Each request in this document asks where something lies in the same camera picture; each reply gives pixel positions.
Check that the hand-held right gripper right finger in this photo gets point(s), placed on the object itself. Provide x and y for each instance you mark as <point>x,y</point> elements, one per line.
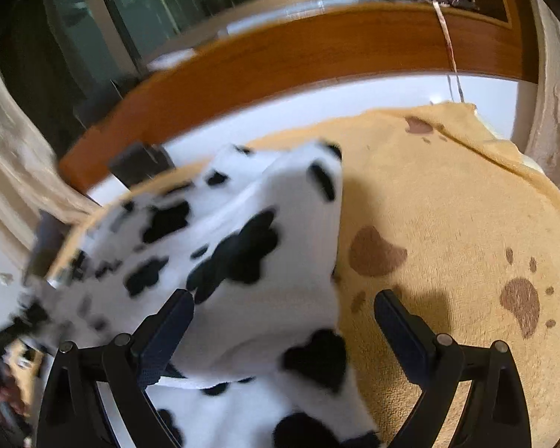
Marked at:
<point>401,331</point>

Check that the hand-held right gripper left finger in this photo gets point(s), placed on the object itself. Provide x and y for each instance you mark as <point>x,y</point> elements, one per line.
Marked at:
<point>165,340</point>

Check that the white black-spotted fleece garment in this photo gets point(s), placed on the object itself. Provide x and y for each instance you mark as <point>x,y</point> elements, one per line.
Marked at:
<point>270,182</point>

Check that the beige paw-print blanket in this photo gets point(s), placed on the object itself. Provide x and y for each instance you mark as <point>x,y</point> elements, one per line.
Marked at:
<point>448,196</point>

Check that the small black box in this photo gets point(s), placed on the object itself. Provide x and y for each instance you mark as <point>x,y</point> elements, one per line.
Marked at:
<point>140,163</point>

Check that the cream curtain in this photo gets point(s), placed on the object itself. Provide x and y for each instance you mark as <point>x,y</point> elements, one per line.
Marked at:
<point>14,158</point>
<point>555,102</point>

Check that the dark grey box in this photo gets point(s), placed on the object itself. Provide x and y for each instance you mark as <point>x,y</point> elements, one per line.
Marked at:
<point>102,102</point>

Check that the pink ribbon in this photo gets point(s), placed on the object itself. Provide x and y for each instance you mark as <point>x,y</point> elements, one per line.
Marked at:
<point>448,42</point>

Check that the dark glass window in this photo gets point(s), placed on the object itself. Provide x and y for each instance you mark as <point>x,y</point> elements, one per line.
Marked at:
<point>168,0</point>

